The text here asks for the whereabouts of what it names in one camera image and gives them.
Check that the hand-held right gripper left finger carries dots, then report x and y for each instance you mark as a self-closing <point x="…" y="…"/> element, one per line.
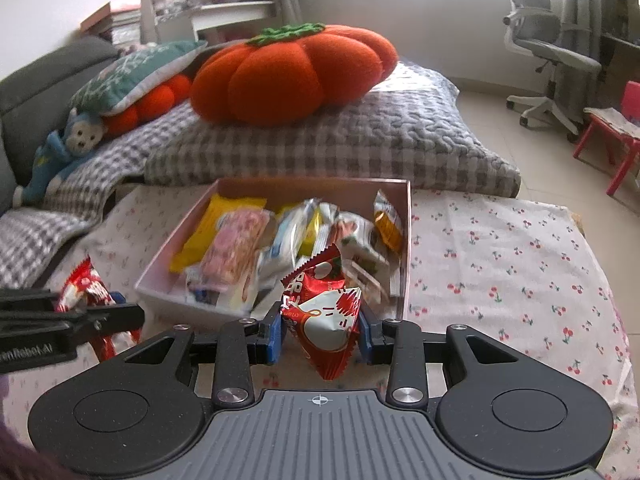
<point x="275" y="340"/>

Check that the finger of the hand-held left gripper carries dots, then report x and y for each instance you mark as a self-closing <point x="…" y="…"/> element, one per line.
<point x="25" y="300"/>
<point x="115" y="317"/>

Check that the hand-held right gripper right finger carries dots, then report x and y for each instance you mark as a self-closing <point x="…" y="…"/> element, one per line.
<point x="365" y="340"/>

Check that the red snack packet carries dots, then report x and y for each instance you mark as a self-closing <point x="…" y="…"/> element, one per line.
<point x="325" y="325"/>
<point x="82" y="285"/>

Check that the pink cardboard box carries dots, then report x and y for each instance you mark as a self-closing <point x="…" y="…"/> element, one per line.
<point x="160" y="285"/>

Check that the pink snack packet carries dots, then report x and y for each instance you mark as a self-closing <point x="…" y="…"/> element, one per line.
<point x="235" y="255"/>

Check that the white packet brown picture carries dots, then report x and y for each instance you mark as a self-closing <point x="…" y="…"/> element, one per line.
<point x="357" y="240"/>

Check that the blue and white cracker packet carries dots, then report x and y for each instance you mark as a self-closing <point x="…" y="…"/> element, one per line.
<point x="287" y="240"/>

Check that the orange packet white label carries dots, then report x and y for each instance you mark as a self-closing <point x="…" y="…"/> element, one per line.
<point x="390" y="220"/>

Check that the yellow snack packet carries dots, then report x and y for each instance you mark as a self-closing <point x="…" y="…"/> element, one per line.
<point x="210" y="230"/>

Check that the person's maroon clothing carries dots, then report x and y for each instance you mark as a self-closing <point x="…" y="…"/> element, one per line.
<point x="20" y="440"/>

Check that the grey checked blanket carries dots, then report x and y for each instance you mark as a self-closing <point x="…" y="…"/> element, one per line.
<point x="75" y="195"/>

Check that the blue monkey plush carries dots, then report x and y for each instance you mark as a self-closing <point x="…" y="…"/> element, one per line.
<point x="55" y="155"/>

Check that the cherry print cloth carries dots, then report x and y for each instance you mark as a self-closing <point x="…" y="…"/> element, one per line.
<point x="500" y="270"/>

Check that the grey checked pillow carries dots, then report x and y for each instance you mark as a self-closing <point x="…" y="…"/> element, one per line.
<point x="380" y="145"/>

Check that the small orange pumpkin cushion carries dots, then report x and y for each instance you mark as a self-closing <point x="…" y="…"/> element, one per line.
<point x="155" y="100"/>

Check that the grey sofa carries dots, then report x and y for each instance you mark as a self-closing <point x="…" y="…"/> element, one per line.
<point x="40" y="75"/>

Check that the teal patterned cushion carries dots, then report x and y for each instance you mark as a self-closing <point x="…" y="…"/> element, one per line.
<point x="135" y="72"/>

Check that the large orange pumpkin cushion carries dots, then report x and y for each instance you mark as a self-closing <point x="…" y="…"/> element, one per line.
<point x="295" y="75"/>

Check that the stack of books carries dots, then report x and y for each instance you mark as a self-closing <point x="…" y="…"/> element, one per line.
<point x="115" y="17"/>

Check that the pink child chair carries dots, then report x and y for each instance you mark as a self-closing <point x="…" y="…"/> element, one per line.
<point x="620" y="150"/>

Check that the white desk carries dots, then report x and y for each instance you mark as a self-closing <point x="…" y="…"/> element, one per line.
<point x="225" y="17"/>

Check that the patterned chair cushion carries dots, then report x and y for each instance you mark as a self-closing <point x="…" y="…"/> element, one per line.
<point x="615" y="120"/>

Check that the grey office chair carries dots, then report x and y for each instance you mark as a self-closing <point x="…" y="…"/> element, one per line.
<point x="545" y="35"/>

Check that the dark desk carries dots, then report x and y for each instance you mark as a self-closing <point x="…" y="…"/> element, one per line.
<point x="622" y="50"/>

